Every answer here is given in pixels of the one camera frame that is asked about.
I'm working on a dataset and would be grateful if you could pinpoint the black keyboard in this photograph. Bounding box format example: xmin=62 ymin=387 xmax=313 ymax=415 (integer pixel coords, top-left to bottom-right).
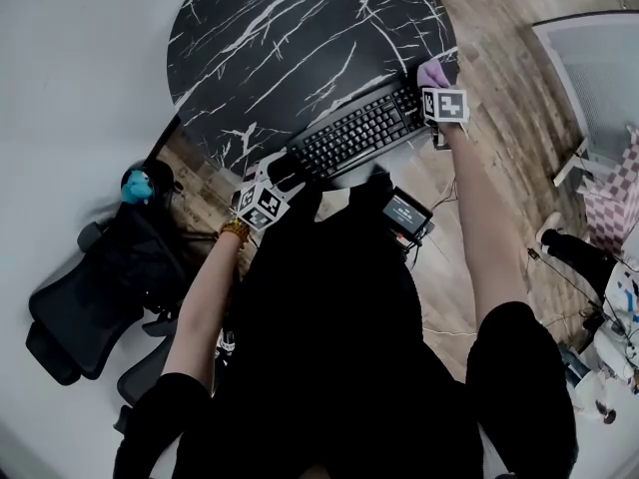
xmin=267 ymin=73 xmax=435 ymax=192

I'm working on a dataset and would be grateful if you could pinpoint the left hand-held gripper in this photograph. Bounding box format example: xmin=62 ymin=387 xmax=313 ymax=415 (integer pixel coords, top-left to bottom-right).
xmin=233 ymin=152 xmax=307 ymax=233

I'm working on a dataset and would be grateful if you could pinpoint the white frosted partition panel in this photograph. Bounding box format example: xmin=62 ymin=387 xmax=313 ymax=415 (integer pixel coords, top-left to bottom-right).
xmin=531 ymin=10 xmax=639 ymax=189

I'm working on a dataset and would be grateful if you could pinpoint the purple cloth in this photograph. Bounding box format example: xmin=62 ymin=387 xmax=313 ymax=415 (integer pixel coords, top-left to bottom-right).
xmin=416 ymin=58 xmax=458 ymax=92

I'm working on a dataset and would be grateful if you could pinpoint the small black screen device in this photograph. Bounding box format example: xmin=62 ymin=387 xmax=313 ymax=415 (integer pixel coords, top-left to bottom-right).
xmin=381 ymin=186 xmax=434 ymax=243

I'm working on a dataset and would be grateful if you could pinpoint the brown beaded bracelet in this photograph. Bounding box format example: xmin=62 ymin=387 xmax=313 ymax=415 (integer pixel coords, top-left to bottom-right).
xmin=219 ymin=217 xmax=251 ymax=243

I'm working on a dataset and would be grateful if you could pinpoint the pink checkered box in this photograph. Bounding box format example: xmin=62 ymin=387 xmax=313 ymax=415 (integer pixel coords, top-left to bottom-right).
xmin=581 ymin=127 xmax=639 ymax=256

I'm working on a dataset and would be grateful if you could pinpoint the person's right forearm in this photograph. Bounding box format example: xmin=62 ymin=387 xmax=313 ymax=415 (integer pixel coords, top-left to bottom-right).
xmin=441 ymin=121 xmax=533 ymax=338

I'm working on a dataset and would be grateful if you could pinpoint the person's left forearm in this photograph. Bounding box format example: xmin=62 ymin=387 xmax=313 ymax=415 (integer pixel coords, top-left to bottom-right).
xmin=162 ymin=230 xmax=251 ymax=393

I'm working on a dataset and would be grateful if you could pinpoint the person's black clothing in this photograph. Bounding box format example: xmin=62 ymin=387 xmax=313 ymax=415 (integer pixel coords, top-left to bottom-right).
xmin=114 ymin=172 xmax=580 ymax=479

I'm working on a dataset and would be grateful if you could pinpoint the blue plush toy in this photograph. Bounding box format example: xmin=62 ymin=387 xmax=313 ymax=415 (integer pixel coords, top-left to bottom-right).
xmin=121 ymin=170 xmax=154 ymax=205

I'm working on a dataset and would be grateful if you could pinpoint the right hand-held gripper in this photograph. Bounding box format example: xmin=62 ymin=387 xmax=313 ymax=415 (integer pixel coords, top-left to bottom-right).
xmin=420 ymin=87 xmax=471 ymax=151

